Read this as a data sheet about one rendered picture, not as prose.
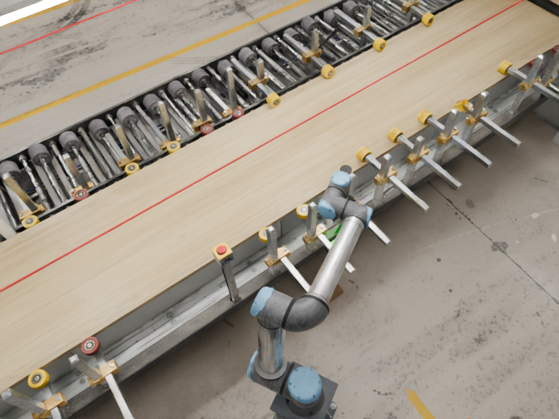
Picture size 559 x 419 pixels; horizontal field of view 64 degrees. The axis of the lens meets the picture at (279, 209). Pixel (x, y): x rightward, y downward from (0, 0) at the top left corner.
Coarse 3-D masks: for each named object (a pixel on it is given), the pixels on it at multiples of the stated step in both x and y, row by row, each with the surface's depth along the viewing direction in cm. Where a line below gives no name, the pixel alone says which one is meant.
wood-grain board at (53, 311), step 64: (384, 64) 313; (448, 64) 310; (512, 64) 308; (256, 128) 283; (320, 128) 281; (384, 128) 279; (128, 192) 258; (192, 192) 256; (256, 192) 255; (320, 192) 254; (0, 256) 237; (128, 256) 235; (192, 256) 233; (0, 320) 218; (64, 320) 216; (0, 384) 201
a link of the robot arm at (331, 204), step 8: (328, 192) 199; (336, 192) 198; (320, 200) 198; (328, 200) 196; (336, 200) 195; (344, 200) 195; (320, 208) 196; (328, 208) 194; (336, 208) 195; (328, 216) 198; (336, 216) 197
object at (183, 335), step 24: (528, 96) 318; (504, 120) 307; (480, 144) 302; (384, 192) 276; (240, 288) 244; (216, 312) 237; (168, 336) 231; (192, 336) 232; (144, 360) 224; (120, 384) 220; (72, 408) 213
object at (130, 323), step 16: (528, 64) 323; (544, 64) 343; (512, 80) 326; (496, 96) 328; (464, 112) 312; (432, 128) 297; (368, 176) 288; (288, 224) 266; (256, 240) 256; (240, 256) 258; (208, 272) 247; (176, 288) 239; (192, 288) 249; (160, 304) 240; (128, 320) 231; (144, 320) 241; (96, 336) 223; (112, 336) 232; (80, 352) 224; (48, 368) 217; (64, 368) 226; (0, 400) 210; (0, 416) 220
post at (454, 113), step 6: (456, 108) 249; (450, 114) 251; (456, 114) 248; (450, 120) 253; (456, 120) 254; (450, 126) 256; (444, 132) 262; (450, 132) 262; (438, 150) 275; (438, 156) 277; (438, 162) 284
